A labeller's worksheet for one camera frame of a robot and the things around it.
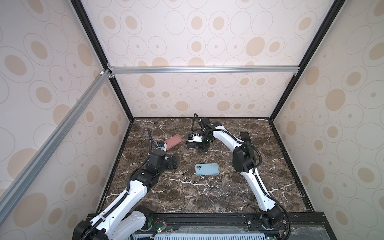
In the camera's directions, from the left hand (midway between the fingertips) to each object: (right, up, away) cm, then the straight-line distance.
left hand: (174, 155), depth 81 cm
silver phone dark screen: (+9, +4, +13) cm, 17 cm away
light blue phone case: (+16, -11, +12) cm, 23 cm away
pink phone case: (-4, +6, +26) cm, 27 cm away
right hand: (+15, +4, +23) cm, 28 cm away
